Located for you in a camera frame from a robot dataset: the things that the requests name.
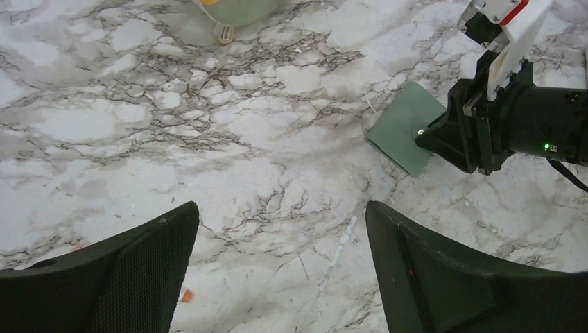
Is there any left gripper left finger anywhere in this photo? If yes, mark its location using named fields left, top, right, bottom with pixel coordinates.
left=1, top=202, right=199, bottom=332

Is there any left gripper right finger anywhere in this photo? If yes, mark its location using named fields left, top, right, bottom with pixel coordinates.
left=365, top=201, right=587, bottom=332

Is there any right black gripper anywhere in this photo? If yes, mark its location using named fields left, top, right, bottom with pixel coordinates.
left=415, top=51, right=533, bottom=176

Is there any green card holder wallet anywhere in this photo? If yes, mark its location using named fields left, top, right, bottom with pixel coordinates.
left=365, top=82, right=446, bottom=177

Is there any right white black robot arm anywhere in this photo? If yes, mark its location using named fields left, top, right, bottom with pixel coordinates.
left=415, top=51, right=587, bottom=191

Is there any small white orange stick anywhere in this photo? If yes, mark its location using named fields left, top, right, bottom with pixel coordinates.
left=179, top=289, right=193, bottom=303

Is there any round cream drawer cabinet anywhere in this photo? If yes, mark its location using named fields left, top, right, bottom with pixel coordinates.
left=193, top=0, right=285, bottom=44

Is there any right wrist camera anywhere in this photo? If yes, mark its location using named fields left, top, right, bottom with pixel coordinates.
left=458, top=0, right=552, bottom=101

